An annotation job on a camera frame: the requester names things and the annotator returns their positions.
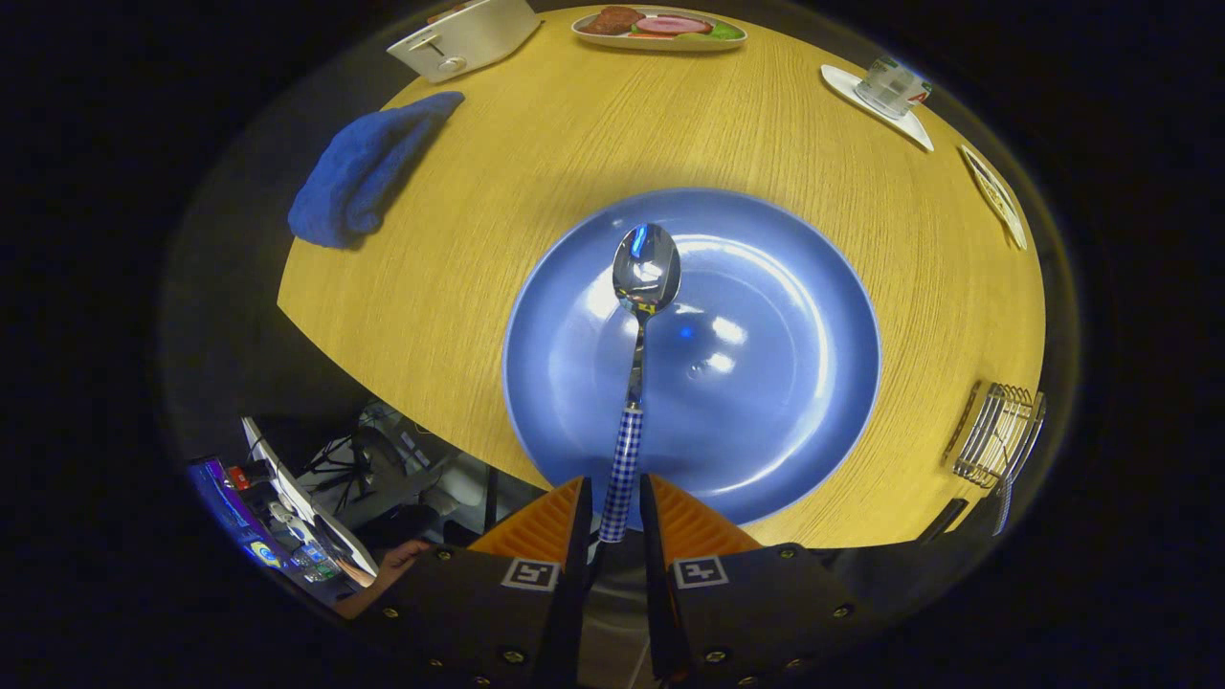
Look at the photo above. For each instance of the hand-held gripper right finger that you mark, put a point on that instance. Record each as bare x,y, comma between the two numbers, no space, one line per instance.
660,612

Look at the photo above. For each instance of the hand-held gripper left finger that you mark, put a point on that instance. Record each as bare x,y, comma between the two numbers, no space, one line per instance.
577,593

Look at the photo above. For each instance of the blue round plate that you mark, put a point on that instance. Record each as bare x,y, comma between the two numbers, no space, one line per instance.
766,383

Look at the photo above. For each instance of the black table clamp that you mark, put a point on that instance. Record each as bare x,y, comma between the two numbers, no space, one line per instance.
943,522

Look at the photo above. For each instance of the open laptop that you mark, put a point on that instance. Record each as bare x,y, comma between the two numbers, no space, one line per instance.
287,493

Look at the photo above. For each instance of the blue folded cloth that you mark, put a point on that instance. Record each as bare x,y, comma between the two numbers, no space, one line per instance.
354,182

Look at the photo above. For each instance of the white divided seed dish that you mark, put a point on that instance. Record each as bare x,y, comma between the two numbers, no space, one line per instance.
995,196

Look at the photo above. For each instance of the white square coaster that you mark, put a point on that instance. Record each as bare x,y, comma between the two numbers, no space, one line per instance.
842,86

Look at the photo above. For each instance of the white toaster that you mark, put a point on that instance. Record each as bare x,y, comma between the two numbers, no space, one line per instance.
469,43

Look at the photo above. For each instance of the plate of sandwich fillings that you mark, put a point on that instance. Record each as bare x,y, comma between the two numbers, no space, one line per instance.
660,27

